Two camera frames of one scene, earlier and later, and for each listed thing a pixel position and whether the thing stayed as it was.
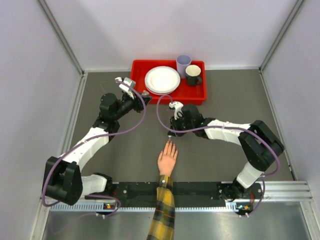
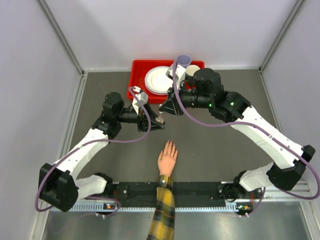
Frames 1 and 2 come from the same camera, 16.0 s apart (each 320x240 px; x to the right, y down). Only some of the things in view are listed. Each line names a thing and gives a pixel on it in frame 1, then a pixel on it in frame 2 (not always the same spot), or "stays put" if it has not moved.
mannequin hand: x=167 y=160 stays put
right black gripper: x=174 y=124 to x=173 y=106
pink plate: x=161 y=88 stays put
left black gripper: x=137 y=103 to x=143 y=122
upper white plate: x=162 y=79 stays put
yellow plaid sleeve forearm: x=163 y=224 stays put
